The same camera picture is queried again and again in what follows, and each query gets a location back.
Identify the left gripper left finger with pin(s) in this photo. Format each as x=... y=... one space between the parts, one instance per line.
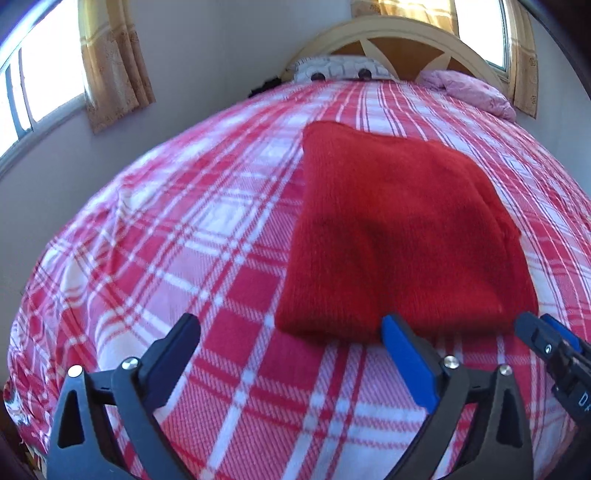
x=82 y=442

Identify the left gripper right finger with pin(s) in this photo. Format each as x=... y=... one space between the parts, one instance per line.
x=498 y=444

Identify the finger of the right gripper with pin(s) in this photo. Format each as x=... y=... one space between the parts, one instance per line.
x=577 y=343
x=540 y=338

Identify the red knit sweater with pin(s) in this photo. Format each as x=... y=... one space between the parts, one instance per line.
x=393 y=225

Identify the pink pillow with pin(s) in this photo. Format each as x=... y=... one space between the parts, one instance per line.
x=470 y=90

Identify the red white plaid bedspread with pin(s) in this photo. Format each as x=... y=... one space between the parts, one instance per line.
x=202 y=223

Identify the cream wooden headboard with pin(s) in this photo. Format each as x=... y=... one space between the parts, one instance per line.
x=404 y=46

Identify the window behind headboard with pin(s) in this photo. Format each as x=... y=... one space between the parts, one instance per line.
x=483 y=27

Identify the beige curtain behind headboard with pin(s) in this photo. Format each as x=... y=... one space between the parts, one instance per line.
x=522 y=77

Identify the grey patterned pillow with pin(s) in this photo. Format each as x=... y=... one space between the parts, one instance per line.
x=339 y=67

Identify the black object beside bed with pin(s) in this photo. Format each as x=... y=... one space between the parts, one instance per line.
x=267 y=85

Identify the beige curtain side window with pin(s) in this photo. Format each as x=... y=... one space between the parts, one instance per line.
x=117 y=81

